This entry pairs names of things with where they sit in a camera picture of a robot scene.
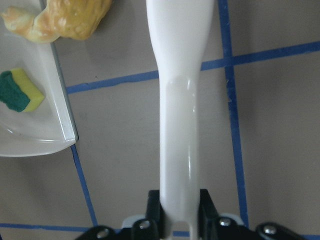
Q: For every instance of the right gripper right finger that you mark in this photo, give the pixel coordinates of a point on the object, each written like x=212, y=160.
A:
x=215, y=226

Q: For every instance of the twisted croissant bread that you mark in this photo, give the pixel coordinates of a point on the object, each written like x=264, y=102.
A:
x=35, y=28

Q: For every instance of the yellow potato-shaped bread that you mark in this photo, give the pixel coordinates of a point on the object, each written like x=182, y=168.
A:
x=76, y=19

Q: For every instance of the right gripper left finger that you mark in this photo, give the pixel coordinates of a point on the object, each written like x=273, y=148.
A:
x=152, y=226

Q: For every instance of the green yellow sponge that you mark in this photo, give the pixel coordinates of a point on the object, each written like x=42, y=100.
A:
x=18, y=92

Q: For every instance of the white plastic dustpan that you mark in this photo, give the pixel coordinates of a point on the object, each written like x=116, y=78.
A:
x=35, y=114

